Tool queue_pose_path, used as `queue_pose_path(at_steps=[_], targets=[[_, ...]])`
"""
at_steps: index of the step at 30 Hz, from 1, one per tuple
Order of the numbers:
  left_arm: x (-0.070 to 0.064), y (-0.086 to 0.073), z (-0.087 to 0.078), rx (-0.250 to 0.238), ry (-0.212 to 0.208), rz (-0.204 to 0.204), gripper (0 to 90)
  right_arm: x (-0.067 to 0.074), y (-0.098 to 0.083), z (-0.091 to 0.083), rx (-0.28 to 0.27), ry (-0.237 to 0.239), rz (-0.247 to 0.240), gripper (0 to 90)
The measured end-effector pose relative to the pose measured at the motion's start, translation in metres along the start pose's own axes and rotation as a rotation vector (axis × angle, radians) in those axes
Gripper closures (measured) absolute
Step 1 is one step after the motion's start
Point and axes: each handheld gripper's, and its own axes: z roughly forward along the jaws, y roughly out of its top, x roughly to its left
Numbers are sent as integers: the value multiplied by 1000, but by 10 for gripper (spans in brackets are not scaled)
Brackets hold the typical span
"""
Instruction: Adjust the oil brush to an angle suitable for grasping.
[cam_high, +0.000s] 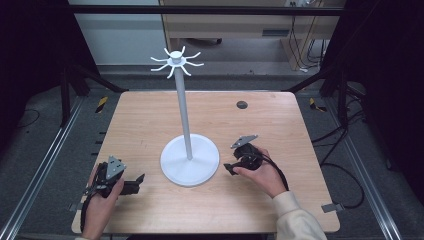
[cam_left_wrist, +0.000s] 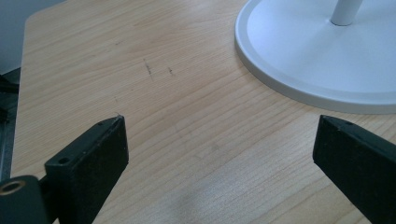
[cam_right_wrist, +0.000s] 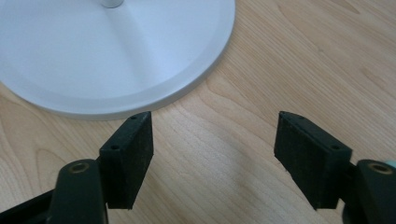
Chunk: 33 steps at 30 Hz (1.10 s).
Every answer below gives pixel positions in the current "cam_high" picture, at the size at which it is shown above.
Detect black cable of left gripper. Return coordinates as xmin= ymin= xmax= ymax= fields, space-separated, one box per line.
xmin=79 ymin=191 xmax=96 ymax=234

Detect hanging black cables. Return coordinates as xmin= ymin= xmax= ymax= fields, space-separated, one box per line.
xmin=287 ymin=0 xmax=329 ymax=73

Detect yellow black striped tape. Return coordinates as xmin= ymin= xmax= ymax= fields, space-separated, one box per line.
xmin=308 ymin=97 xmax=328 ymax=113
xmin=95 ymin=96 xmax=109 ymax=114

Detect black floor cable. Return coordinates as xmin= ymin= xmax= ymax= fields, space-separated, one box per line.
xmin=311 ymin=109 xmax=366 ymax=210

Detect white hook stand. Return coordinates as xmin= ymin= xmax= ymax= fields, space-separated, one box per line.
xmin=150 ymin=45 xmax=221 ymax=188

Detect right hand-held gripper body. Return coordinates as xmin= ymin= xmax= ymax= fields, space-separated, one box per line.
xmin=229 ymin=134 xmax=265 ymax=172

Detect black metal frame strut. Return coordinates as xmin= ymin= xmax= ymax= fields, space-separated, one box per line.
xmin=282 ymin=64 xmax=351 ymax=129
xmin=59 ymin=64 xmax=129 ymax=128

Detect aluminium floor rail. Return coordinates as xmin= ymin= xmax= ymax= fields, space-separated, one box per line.
xmin=0 ymin=96 xmax=85 ymax=240
xmin=324 ymin=96 xmax=403 ymax=240

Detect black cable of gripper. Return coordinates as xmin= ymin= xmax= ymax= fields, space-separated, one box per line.
xmin=79 ymin=191 xmax=96 ymax=234
xmin=261 ymin=153 xmax=290 ymax=192

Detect person's left hand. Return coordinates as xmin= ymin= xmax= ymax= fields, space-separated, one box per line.
xmin=80 ymin=164 xmax=126 ymax=240

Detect person's right hand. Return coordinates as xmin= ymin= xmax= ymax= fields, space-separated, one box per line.
xmin=232 ymin=147 xmax=288 ymax=199

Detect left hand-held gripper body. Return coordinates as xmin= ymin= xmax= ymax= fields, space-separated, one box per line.
xmin=84 ymin=155 xmax=141 ymax=199

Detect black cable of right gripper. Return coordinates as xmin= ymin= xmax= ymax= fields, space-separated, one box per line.
xmin=261 ymin=153 xmax=290 ymax=192

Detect black horizontal frame bar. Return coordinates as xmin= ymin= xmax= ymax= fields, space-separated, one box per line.
xmin=66 ymin=4 xmax=346 ymax=17

